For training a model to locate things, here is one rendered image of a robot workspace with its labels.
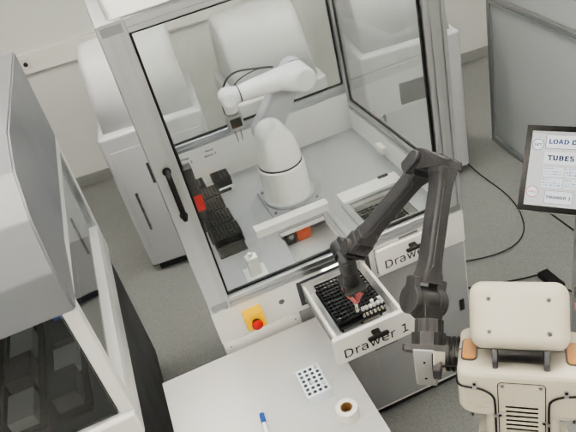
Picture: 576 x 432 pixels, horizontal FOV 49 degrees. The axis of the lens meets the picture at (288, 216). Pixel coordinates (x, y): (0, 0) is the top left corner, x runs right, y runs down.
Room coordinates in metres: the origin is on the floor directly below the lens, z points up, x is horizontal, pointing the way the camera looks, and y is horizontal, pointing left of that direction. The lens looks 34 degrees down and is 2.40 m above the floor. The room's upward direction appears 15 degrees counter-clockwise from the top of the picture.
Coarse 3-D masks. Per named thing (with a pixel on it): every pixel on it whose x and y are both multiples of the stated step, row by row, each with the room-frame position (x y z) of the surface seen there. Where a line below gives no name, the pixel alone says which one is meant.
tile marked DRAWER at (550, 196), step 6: (546, 192) 1.77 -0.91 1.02; (552, 192) 1.76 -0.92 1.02; (558, 192) 1.75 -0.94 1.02; (564, 192) 1.74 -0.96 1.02; (570, 192) 1.73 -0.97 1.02; (546, 198) 1.76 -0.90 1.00; (552, 198) 1.75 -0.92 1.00; (558, 198) 1.74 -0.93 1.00; (564, 198) 1.72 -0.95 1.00; (570, 198) 1.71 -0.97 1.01; (558, 204) 1.72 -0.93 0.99; (564, 204) 1.71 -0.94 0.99; (570, 204) 1.70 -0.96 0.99
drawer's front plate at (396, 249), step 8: (400, 240) 1.84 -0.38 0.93; (408, 240) 1.83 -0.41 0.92; (416, 240) 1.84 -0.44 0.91; (384, 248) 1.82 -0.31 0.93; (392, 248) 1.82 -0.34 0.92; (400, 248) 1.82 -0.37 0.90; (408, 248) 1.83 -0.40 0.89; (376, 256) 1.80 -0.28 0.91; (384, 256) 1.81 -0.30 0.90; (392, 256) 1.82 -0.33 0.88; (408, 256) 1.83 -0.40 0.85; (416, 256) 1.83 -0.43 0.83; (376, 264) 1.82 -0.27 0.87; (384, 264) 1.81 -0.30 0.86; (400, 264) 1.82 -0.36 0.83; (384, 272) 1.81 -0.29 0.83
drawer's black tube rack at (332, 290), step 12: (336, 276) 1.77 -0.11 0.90; (360, 276) 1.74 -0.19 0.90; (324, 288) 1.72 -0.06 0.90; (336, 288) 1.71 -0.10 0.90; (372, 288) 1.66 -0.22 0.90; (324, 300) 1.66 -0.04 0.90; (336, 300) 1.65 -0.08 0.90; (348, 300) 1.64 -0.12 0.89; (360, 300) 1.65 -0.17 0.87; (336, 312) 1.59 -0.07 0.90; (348, 312) 1.58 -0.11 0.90; (336, 324) 1.56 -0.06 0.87; (348, 324) 1.55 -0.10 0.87
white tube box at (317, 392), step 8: (304, 368) 1.48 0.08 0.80; (312, 368) 1.47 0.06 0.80; (320, 368) 1.46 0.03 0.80; (296, 376) 1.46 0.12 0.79; (304, 376) 1.44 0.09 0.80; (312, 376) 1.43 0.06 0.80; (320, 376) 1.42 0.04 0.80; (304, 384) 1.41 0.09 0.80; (312, 384) 1.40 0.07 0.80; (320, 384) 1.39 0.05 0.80; (328, 384) 1.38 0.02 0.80; (304, 392) 1.38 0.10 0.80; (312, 392) 1.37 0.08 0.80; (320, 392) 1.36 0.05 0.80; (328, 392) 1.36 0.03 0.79; (312, 400) 1.35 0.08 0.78; (320, 400) 1.36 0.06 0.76
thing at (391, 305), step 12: (360, 264) 1.83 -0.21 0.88; (324, 276) 1.80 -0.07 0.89; (372, 276) 1.72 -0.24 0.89; (312, 288) 1.79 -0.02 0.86; (384, 288) 1.65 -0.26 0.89; (312, 300) 1.69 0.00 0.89; (384, 300) 1.65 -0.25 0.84; (324, 312) 1.67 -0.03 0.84; (384, 312) 1.59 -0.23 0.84; (324, 324) 1.57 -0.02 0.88; (360, 324) 1.57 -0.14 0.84; (336, 336) 1.49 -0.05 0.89
